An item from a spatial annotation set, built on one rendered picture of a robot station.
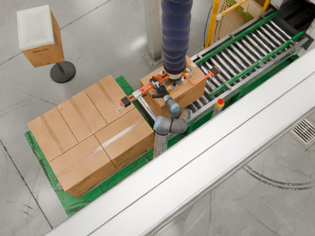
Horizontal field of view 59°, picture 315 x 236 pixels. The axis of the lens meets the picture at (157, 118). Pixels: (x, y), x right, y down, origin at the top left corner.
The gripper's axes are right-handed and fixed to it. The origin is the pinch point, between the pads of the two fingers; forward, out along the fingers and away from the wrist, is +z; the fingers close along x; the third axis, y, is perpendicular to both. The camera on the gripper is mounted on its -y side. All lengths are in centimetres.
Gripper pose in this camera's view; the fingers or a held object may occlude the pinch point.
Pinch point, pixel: (152, 84)
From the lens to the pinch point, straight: 279.9
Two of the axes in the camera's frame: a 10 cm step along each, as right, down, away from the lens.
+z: -5.8, -7.3, 3.6
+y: 8.2, -5.4, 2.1
